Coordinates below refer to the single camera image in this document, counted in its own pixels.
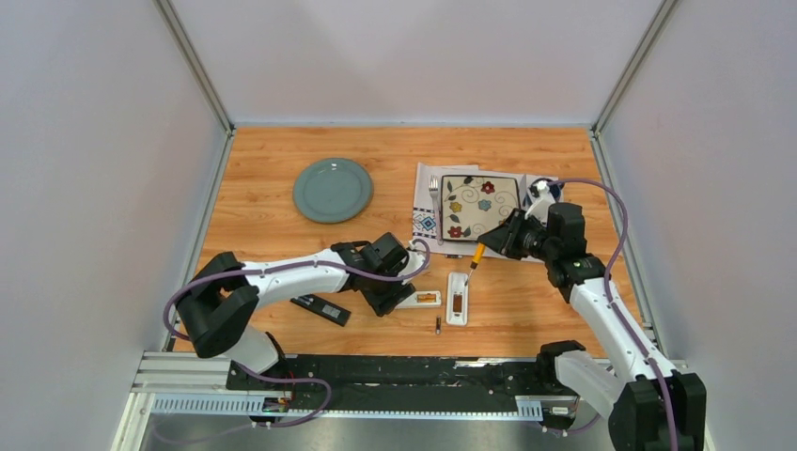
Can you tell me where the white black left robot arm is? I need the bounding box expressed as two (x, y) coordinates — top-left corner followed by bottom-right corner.
(165, 232), (430, 390)

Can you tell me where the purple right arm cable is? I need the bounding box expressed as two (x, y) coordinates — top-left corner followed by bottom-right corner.
(541, 179), (680, 451)

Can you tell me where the yellow handled screwdriver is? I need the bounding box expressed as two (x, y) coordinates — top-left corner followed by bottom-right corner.
(464, 242), (486, 287)

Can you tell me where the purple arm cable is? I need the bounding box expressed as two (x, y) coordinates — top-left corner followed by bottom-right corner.
(163, 239), (432, 344)
(541, 179), (680, 451)

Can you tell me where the teal round plate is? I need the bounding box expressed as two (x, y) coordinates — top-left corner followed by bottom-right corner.
(292, 158), (374, 224)

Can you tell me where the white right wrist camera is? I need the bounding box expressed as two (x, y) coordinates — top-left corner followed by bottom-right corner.
(524, 179), (557, 226)

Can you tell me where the aluminium frame rail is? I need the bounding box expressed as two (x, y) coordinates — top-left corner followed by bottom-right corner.
(132, 351), (230, 394)

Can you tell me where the silver fork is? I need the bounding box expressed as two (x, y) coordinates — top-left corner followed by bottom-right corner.
(429, 175), (444, 246)

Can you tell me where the white patterned placemat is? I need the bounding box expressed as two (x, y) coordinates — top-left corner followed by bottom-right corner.
(412, 163), (541, 256)

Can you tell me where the floral square ceramic plate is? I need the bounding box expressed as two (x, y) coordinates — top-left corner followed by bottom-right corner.
(441, 175), (520, 241)

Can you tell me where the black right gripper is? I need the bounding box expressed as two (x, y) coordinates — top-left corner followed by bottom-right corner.
(477, 208), (556, 263)

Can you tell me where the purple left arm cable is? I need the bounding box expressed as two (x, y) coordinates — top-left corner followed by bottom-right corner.
(163, 239), (432, 344)

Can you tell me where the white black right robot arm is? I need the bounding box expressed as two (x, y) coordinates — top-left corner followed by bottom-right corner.
(477, 202), (707, 450)

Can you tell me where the short white remote control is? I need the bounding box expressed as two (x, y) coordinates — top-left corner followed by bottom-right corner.
(445, 272), (468, 327)

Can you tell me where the dark blue mug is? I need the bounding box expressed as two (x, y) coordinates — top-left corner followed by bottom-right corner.
(523, 178), (563, 210)

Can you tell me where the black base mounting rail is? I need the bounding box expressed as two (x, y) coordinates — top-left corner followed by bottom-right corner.
(226, 354), (580, 429)

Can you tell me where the long white remote control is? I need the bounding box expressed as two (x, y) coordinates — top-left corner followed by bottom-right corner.
(396, 290), (443, 309)

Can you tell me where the black remote control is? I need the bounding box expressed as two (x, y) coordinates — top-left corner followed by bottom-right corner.
(290, 294), (352, 327)

